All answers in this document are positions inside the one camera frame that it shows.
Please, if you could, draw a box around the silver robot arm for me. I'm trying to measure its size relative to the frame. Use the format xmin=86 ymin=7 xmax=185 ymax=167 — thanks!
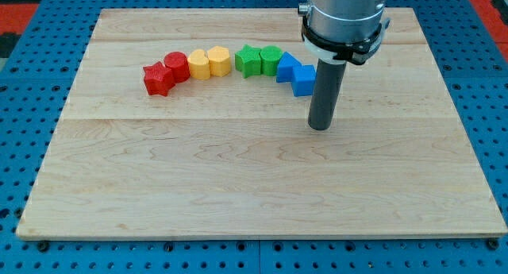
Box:
xmin=298 ymin=0 xmax=386 ymax=43

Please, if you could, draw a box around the light wooden board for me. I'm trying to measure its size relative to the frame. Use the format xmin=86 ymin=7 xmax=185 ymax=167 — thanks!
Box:
xmin=17 ymin=8 xmax=507 ymax=241

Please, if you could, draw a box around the blue triangle block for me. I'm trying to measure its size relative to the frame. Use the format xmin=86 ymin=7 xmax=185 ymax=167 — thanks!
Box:
xmin=276 ymin=52 xmax=301 ymax=83

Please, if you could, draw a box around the green star block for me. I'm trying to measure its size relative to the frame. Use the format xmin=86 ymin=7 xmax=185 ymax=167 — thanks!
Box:
xmin=235 ymin=44 xmax=261 ymax=79

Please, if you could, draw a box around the blue cube block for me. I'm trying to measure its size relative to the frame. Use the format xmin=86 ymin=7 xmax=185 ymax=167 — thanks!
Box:
xmin=291 ymin=65 xmax=316 ymax=97

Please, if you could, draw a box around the yellow hexagon block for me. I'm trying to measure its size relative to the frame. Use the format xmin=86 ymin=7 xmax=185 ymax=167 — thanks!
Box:
xmin=207 ymin=46 xmax=231 ymax=77

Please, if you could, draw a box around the green cylinder block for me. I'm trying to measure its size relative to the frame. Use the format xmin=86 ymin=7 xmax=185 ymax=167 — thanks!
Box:
xmin=260 ymin=45 xmax=283 ymax=76

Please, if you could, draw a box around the yellow heart block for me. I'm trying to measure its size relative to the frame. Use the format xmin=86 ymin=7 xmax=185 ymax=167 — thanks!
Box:
xmin=187 ymin=49 xmax=211 ymax=80

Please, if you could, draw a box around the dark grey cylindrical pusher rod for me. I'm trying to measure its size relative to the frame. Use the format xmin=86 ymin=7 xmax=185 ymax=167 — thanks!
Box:
xmin=308 ymin=60 xmax=346 ymax=130

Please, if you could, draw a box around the red cylinder block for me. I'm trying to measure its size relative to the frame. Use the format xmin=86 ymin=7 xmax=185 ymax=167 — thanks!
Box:
xmin=164 ymin=52 xmax=191 ymax=83

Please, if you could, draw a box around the red star block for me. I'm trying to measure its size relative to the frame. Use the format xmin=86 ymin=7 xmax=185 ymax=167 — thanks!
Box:
xmin=143 ymin=61 xmax=175 ymax=97

